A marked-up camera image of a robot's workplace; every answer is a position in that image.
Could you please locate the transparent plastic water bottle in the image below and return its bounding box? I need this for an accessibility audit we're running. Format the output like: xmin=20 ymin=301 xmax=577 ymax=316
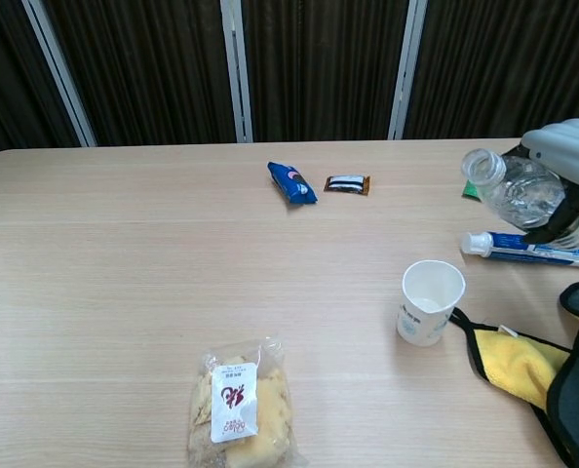
xmin=460 ymin=148 xmax=579 ymax=251

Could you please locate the clear bagged pastry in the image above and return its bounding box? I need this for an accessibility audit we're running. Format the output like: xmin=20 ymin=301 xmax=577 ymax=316
xmin=186 ymin=335 xmax=308 ymax=468

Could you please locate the white blue toothpaste tube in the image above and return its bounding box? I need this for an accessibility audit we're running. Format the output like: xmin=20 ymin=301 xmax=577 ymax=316
xmin=460 ymin=230 xmax=579 ymax=270

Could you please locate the black folding screen grey frame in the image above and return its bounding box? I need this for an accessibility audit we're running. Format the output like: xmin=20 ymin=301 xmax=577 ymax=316
xmin=0 ymin=0 xmax=579 ymax=162

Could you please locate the white paper cup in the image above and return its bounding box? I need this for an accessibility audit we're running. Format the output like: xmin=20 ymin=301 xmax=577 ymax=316
xmin=396 ymin=259 xmax=467 ymax=348

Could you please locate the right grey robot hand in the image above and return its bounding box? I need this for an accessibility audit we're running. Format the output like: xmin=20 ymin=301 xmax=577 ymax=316
xmin=521 ymin=116 xmax=579 ymax=245

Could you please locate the blue cookie packet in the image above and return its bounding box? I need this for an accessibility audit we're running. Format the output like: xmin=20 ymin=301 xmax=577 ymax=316
xmin=266 ymin=161 xmax=320 ymax=208

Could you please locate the yellow grey microfibre cloth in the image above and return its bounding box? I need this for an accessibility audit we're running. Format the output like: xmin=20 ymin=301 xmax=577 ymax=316
xmin=447 ymin=280 xmax=579 ymax=468

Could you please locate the brown snack packet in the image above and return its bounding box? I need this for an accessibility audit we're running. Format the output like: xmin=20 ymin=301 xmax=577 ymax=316
xmin=324 ymin=174 xmax=372 ymax=197

